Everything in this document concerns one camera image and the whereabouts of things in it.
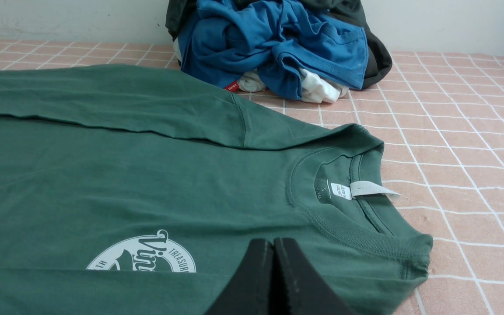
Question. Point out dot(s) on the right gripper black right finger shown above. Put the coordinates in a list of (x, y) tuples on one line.
[(298, 289)]

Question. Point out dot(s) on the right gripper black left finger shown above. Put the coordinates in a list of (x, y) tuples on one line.
[(248, 291)]

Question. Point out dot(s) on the green long-sleeved shirt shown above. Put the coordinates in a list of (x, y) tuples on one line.
[(127, 190)]

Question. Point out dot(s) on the blue shirt in pile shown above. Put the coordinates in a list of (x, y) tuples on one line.
[(220, 43)]

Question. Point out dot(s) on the pink checkered tablecloth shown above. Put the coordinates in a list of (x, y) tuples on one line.
[(441, 118)]

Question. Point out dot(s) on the dark grey garment in pile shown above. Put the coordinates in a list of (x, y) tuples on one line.
[(350, 11)]

